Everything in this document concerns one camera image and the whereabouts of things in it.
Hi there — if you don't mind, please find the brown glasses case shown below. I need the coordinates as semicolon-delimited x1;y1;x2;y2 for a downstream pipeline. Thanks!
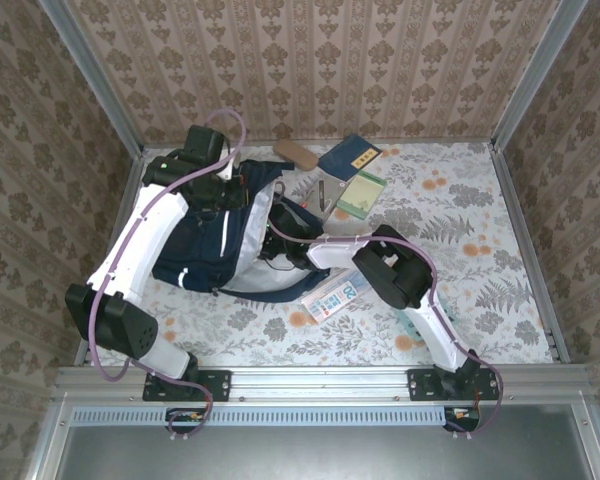
273;138;320;172

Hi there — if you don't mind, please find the navy blue student backpack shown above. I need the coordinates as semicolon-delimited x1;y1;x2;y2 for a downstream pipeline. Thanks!
152;159;331;305

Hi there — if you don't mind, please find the pale green notebook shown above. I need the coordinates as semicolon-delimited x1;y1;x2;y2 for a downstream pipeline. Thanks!
335;169;387;220

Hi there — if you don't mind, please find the dark blue book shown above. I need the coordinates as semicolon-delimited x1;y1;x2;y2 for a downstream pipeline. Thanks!
318;133;382;182

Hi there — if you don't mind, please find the teal calculator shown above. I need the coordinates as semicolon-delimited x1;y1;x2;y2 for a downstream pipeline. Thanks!
402;294;456;346

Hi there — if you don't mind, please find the floral tablecloth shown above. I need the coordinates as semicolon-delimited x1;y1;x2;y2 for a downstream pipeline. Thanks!
104;142;554;369

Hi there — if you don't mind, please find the grey metal front panel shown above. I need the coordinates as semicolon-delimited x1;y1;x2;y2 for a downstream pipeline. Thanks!
54;404;597;480

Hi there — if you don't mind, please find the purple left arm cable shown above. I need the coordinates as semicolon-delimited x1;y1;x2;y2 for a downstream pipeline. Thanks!
87;108;246;439

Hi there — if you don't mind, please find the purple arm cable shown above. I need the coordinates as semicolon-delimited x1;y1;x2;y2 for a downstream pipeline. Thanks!
267;219;504;440
87;108;246;439

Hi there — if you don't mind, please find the thin black gripper wire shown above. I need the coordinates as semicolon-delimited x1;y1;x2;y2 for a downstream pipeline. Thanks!
259;252;291;272

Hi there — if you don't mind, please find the aluminium left side rail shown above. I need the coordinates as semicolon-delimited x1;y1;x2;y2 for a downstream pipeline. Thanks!
74;149;146;364

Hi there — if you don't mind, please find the aluminium left frame post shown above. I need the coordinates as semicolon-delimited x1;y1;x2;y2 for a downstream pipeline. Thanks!
37;0;146;156

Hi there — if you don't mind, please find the aluminium frame post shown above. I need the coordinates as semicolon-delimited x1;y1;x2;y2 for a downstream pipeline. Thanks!
489;0;589;151
37;0;146;156

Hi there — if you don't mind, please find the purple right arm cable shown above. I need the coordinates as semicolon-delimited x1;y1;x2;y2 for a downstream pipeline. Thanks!
267;219;504;440

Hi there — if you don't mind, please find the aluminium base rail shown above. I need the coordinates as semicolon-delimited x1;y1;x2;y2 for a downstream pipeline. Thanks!
54;364;594;406

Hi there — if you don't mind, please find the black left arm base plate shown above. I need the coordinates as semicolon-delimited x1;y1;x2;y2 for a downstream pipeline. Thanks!
142;368;231;403

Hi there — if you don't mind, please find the grey slotted cable duct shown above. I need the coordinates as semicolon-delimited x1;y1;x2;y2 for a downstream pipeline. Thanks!
73;405;449;426

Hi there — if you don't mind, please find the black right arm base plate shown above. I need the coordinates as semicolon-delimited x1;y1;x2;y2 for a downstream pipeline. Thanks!
407;368;501;402

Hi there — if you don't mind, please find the aluminium right side rail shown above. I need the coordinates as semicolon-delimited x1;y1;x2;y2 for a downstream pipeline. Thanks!
489;144;571;364

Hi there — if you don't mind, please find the aluminium right frame post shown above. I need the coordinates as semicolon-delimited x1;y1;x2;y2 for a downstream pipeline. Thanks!
489;0;589;151

